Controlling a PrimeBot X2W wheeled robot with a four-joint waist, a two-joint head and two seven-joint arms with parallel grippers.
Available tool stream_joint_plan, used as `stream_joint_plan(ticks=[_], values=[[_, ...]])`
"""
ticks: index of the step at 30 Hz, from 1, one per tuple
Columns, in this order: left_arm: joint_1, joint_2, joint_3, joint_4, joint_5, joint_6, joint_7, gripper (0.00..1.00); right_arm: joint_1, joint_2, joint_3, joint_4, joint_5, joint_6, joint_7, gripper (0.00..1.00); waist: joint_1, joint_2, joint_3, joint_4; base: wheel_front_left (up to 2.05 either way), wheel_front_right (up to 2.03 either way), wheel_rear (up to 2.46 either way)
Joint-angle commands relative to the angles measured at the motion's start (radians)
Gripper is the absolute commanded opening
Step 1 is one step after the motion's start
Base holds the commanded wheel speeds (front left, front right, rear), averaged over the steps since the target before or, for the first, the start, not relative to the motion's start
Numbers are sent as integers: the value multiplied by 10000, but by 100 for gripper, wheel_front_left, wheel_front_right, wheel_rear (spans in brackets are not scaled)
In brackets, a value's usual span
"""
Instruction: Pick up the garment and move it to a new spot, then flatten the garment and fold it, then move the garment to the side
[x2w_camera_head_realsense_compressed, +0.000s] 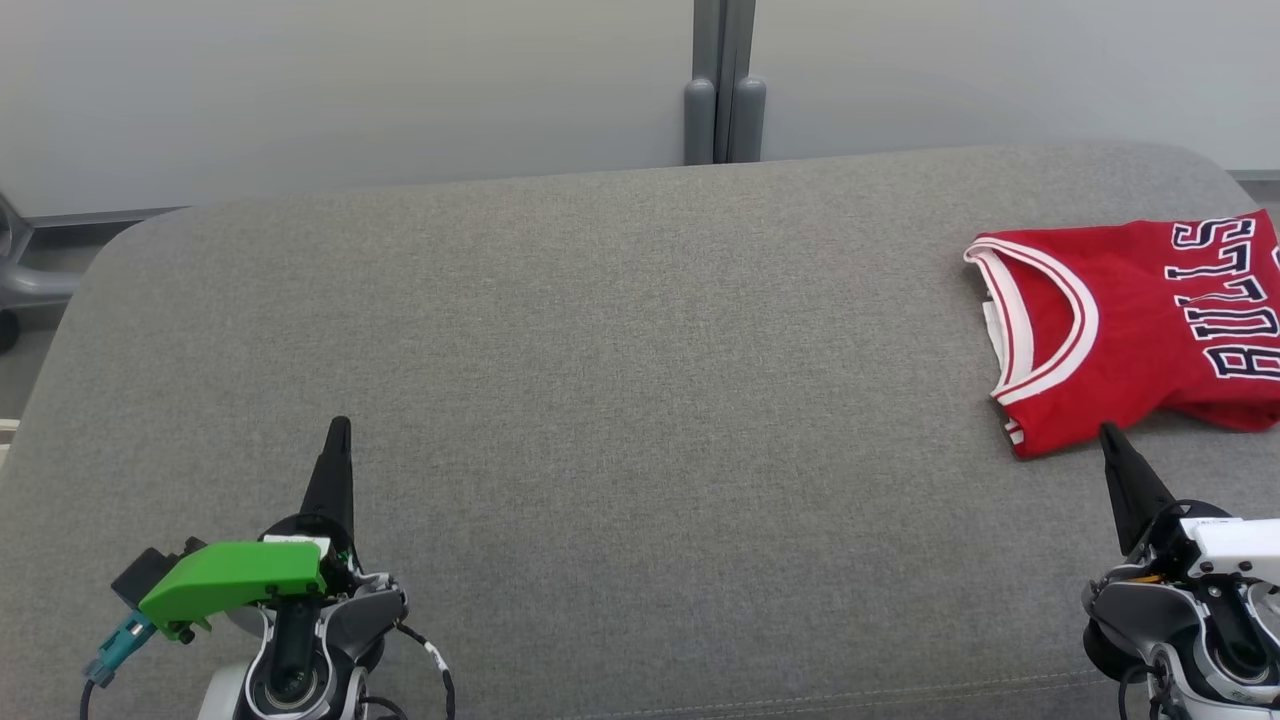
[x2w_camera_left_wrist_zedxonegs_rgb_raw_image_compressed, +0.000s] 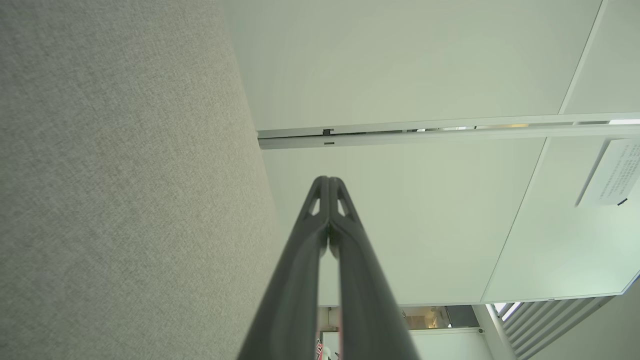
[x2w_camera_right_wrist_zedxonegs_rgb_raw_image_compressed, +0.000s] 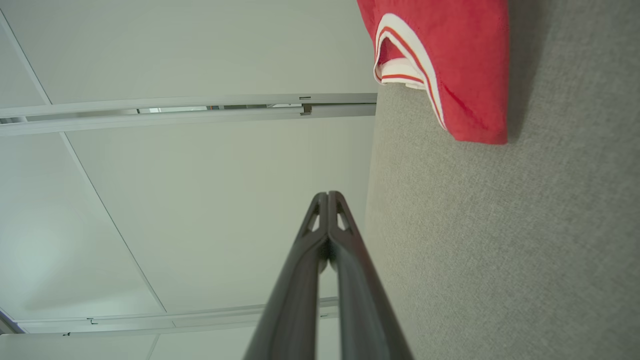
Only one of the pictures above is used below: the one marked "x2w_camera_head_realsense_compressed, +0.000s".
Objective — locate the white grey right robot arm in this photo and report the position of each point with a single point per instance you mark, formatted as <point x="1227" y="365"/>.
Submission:
<point x="1230" y="650"/>

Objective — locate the grey chair base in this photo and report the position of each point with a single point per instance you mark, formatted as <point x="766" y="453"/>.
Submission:
<point x="40" y="285"/>

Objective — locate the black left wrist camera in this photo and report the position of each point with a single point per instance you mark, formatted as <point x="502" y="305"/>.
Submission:
<point x="140" y="578"/>

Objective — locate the red shirt with white sleeves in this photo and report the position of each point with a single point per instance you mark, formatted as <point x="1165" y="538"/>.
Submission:
<point x="1130" y="330"/>

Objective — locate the grey partition post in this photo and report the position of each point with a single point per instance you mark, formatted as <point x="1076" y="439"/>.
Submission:
<point x="700" y="110"/>
<point x="746" y="110"/>

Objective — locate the grey baseboard rail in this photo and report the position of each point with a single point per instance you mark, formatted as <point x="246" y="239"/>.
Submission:
<point x="1258" y="175"/>
<point x="100" y="216"/>

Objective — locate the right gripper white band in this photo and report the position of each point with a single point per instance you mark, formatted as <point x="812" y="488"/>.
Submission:
<point x="1230" y="550"/>

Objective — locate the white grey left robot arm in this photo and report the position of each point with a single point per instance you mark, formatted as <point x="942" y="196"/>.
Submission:
<point x="290" y="650"/>

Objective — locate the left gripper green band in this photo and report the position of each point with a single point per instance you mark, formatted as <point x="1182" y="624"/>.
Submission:
<point x="240" y="580"/>

